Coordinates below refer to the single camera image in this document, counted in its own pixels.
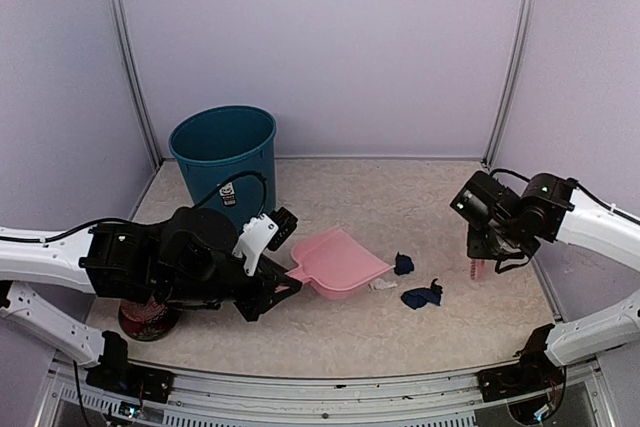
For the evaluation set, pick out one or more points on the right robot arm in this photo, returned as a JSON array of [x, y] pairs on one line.
[[508, 228]]

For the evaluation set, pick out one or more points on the front aluminium rail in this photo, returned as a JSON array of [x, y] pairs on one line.
[[199, 398]]

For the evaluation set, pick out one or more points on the left aluminium frame post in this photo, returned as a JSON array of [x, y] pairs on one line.
[[150, 142]]

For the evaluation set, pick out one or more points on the blue plastic waste bin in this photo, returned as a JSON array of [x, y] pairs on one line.
[[226, 156]]

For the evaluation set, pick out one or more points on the small dark blue scrap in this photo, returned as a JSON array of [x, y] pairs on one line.
[[403, 264]]

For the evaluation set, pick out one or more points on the small white scrap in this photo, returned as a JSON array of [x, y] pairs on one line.
[[380, 284]]

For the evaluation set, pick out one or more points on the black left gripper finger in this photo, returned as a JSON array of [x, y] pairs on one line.
[[276, 273], [266, 298]]

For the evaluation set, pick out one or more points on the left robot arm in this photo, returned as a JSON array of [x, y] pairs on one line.
[[195, 260]]

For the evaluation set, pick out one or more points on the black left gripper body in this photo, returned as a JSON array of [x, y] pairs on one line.
[[247, 304]]

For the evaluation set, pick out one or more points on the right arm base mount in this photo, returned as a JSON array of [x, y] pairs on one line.
[[533, 371]]

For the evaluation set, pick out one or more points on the right aluminium frame post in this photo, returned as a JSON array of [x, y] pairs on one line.
[[517, 54]]

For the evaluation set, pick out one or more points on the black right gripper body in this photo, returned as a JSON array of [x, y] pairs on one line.
[[496, 244]]

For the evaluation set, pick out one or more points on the aluminium frame post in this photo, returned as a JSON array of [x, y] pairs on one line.
[[150, 142], [517, 54]]

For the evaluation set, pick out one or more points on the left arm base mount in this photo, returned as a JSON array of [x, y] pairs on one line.
[[116, 374]]

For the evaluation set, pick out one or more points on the pink plastic dustpan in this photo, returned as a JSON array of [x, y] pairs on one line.
[[334, 264]]

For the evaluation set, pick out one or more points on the dark blue scrap right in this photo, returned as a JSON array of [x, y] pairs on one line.
[[418, 298]]

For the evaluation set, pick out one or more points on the pink plastic hand brush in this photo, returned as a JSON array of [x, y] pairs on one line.
[[477, 269]]

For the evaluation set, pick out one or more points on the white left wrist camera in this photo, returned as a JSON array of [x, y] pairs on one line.
[[266, 231]]

